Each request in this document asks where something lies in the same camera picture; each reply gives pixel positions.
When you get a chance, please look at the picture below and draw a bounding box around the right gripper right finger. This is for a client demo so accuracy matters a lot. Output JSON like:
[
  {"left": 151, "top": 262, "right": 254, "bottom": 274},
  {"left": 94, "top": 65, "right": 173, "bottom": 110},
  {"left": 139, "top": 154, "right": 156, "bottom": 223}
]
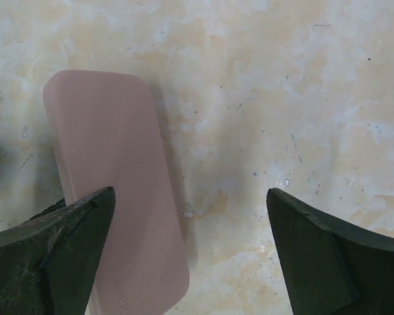
[{"left": 266, "top": 188, "right": 394, "bottom": 314}]

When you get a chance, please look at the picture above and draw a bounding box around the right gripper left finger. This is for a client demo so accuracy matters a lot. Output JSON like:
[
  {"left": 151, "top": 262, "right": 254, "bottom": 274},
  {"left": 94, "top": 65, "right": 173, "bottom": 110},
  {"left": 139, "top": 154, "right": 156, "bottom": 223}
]
[{"left": 0, "top": 187, "right": 115, "bottom": 314}]

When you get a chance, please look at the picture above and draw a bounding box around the pink glasses case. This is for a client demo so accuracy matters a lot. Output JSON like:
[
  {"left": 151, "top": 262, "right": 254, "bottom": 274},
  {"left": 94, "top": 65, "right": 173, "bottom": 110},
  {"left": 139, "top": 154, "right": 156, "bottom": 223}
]
[{"left": 43, "top": 70, "right": 190, "bottom": 314}]

